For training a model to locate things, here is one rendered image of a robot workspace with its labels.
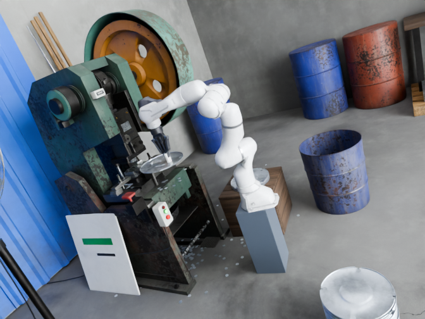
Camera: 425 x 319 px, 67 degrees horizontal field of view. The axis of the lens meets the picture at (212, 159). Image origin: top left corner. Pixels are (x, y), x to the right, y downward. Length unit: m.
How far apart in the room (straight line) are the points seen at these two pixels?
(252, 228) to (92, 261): 1.25
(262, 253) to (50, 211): 1.93
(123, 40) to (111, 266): 1.56
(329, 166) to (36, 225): 2.37
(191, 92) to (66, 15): 2.34
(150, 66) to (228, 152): 0.94
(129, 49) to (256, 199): 1.33
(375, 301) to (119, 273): 1.61
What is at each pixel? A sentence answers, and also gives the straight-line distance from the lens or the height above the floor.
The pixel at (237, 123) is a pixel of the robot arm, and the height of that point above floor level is 0.97.
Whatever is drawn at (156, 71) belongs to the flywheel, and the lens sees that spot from 2.29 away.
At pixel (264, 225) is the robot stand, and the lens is 1.86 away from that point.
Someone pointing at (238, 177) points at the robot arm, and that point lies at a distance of 1.77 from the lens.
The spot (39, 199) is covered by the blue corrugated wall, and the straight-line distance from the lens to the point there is 3.12.
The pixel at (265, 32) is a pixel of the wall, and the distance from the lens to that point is 5.01.
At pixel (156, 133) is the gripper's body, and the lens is 1.93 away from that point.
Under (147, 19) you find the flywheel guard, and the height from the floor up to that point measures 1.62.
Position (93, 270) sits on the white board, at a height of 0.16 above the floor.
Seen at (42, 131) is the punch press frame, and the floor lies 1.20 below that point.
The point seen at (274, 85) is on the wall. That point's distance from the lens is 5.13.
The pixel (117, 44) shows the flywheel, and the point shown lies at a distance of 2.45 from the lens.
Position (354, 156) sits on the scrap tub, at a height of 0.41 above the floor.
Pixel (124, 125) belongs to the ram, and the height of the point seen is 1.08.
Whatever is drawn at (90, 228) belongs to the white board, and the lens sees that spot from 2.43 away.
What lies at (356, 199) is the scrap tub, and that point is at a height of 0.10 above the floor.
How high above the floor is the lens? 1.39
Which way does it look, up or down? 20 degrees down
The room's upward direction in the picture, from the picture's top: 20 degrees counter-clockwise
